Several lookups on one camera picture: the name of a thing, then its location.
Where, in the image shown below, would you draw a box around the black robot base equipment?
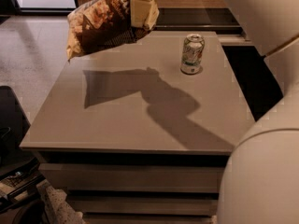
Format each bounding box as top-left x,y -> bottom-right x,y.
0,86 -> 45,224

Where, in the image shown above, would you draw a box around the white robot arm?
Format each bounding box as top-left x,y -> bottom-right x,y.
213,0 -> 299,224

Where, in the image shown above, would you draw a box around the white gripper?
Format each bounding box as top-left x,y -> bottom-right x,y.
130,0 -> 159,30

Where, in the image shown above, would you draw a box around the brown chip bag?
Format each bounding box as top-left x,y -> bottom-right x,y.
66,0 -> 156,60

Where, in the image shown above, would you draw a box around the grey drawer cabinet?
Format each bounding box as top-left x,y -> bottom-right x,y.
21,32 -> 254,222

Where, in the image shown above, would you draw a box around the green white soda can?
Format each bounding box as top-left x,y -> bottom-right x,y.
180,34 -> 205,75

